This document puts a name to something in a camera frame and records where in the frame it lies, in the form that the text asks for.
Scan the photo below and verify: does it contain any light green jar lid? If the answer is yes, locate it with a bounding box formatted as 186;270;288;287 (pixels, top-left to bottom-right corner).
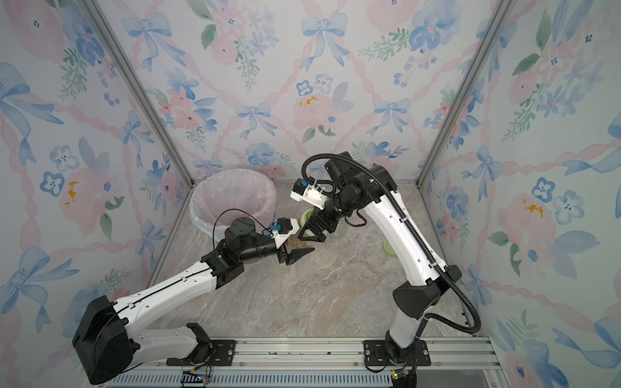
383;239;396;256

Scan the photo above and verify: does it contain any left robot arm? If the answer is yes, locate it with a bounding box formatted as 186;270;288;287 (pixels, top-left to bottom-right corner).
72;218;313;385

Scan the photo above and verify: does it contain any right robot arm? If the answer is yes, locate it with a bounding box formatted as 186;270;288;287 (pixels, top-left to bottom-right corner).
290;152;461;365

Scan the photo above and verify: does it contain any grey mesh trash bin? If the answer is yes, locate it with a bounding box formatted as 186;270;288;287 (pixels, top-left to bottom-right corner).
194;222;221;243

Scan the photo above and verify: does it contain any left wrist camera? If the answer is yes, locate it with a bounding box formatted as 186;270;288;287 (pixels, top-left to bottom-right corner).
270;218;300;249

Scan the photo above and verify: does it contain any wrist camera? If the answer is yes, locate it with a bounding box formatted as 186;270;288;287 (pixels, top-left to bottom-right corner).
270;218;300;249
289;179;328;210

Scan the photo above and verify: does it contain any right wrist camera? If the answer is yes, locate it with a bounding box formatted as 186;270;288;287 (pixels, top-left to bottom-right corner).
289;179;328;210

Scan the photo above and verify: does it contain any thin black left cable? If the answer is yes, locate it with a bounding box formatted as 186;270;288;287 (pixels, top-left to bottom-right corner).
212;208;273;243

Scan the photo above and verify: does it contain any black corrugated cable conduit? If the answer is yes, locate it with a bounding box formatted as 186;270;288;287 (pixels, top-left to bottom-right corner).
300;154;482;336

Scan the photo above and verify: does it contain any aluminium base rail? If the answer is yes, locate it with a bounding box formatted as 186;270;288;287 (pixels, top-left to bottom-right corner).
105;337;509;387

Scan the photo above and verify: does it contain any right aluminium corner post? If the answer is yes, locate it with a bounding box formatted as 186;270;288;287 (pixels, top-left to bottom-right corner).
417;0;514;189

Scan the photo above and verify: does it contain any aluminium corner post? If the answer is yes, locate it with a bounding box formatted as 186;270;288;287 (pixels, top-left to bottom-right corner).
78;1;195;188
417;0;514;189

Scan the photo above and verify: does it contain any left aluminium corner post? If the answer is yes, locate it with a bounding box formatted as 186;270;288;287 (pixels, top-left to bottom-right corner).
78;1;195;188

